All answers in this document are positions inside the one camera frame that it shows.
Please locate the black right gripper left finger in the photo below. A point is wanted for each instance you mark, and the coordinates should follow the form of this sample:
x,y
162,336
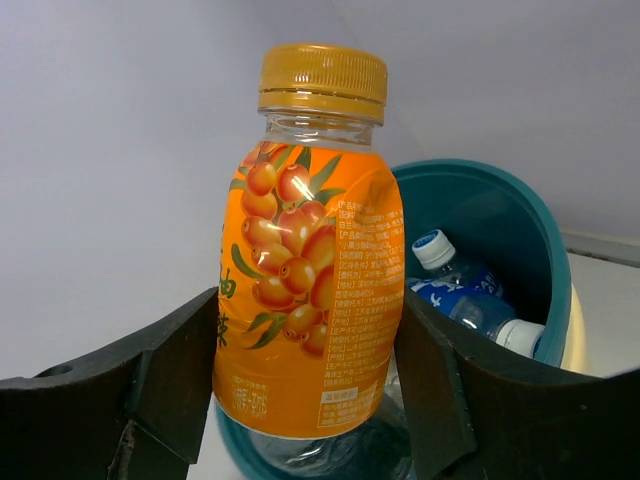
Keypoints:
x,y
134,409

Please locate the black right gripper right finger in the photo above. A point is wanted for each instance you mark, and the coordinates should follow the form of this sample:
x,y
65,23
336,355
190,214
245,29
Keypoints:
x,y
476,410

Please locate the small blue label water bottle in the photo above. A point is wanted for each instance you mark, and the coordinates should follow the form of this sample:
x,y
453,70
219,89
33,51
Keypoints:
x,y
482,313

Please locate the large blue label water bottle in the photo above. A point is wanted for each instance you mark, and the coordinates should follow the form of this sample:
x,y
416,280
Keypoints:
x,y
441,260

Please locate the small orange juice bottle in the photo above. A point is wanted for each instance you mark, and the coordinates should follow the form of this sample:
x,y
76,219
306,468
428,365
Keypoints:
x,y
312,260

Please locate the clear unlabelled plastic bottle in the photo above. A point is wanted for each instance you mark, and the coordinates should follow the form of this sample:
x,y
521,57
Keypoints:
x,y
378,449

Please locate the cream bin with teal rim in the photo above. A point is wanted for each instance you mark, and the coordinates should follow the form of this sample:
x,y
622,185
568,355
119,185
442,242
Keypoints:
x,y
489,214

